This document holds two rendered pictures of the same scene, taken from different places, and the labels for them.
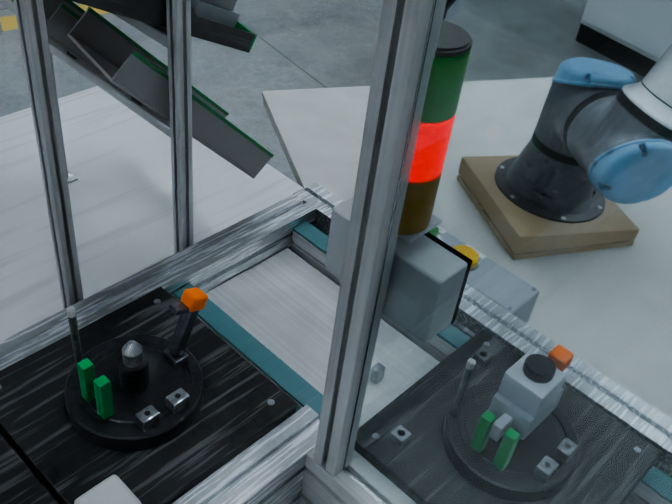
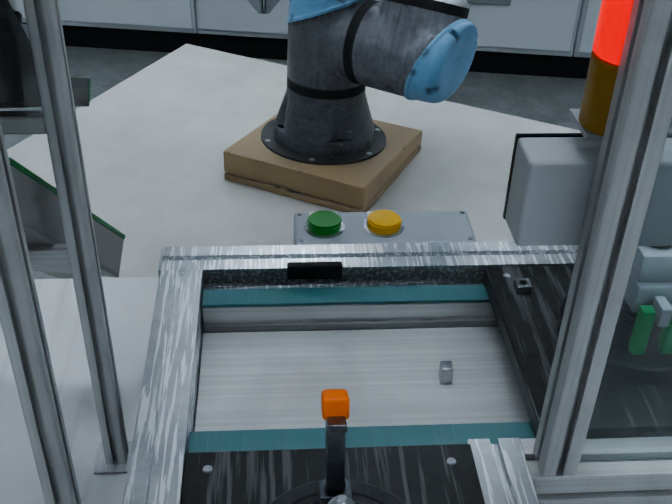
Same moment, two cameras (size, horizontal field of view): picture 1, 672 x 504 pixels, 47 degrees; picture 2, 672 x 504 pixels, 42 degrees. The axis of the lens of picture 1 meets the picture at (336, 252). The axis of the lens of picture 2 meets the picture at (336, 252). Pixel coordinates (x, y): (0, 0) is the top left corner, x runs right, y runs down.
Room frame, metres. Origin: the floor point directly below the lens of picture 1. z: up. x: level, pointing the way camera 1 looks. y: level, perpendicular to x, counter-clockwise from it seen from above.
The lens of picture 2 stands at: (0.24, 0.47, 1.53)
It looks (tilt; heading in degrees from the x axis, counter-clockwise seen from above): 35 degrees down; 316
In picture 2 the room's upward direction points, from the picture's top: 2 degrees clockwise
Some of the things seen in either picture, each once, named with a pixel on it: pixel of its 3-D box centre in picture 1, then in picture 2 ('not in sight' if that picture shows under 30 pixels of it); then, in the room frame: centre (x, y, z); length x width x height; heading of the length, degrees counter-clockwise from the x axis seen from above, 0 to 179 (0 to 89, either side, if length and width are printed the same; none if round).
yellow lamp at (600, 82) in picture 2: not in sight; (623, 90); (0.50, -0.05, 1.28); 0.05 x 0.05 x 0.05
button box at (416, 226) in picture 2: not in sight; (382, 246); (0.83, -0.17, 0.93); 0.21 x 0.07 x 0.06; 51
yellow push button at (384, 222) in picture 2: not in sight; (384, 225); (0.83, -0.17, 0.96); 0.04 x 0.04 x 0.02
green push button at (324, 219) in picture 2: not in sight; (324, 225); (0.87, -0.12, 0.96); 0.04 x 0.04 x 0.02
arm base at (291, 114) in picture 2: not in sight; (325, 106); (1.13, -0.35, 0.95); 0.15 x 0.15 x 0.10
